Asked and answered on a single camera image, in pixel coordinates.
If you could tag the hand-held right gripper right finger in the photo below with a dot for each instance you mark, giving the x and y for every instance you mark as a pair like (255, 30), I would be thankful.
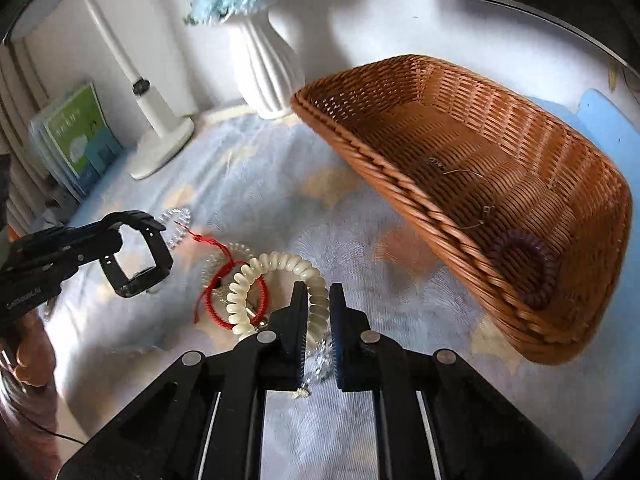
(340, 330)

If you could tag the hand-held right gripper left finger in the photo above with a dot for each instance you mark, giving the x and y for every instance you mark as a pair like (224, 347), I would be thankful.
(296, 320)

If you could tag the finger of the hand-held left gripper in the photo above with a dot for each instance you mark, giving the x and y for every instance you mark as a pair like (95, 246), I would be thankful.
(85, 259)
(65, 237)

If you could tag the black square wristwatch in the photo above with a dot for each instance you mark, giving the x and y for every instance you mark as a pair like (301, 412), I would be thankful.
(160, 250)

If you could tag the brown wicker basket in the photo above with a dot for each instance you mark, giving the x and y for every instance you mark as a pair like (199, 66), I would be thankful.
(450, 125)

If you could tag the person's left forearm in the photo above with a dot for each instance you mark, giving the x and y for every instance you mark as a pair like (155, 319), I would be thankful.
(27, 425)

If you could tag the person's left hand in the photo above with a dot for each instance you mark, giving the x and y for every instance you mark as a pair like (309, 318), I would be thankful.
(27, 350)

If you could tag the green cover book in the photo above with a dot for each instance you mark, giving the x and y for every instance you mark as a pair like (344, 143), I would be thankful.
(80, 130)

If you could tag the beige pleated curtain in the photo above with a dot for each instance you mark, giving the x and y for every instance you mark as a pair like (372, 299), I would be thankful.
(17, 125)

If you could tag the blue printed tablecloth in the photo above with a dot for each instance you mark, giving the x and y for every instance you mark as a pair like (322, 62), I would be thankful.
(300, 195)

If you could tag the white desk lamp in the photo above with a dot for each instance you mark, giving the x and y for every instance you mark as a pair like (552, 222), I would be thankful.
(150, 105)

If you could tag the thin silver earring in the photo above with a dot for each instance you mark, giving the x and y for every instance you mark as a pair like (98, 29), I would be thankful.
(484, 216)

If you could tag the white ribbed vase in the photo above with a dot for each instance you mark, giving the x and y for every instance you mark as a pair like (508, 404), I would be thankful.
(262, 70)

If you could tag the light blue board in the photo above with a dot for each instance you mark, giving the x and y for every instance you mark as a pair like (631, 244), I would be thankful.
(607, 125)

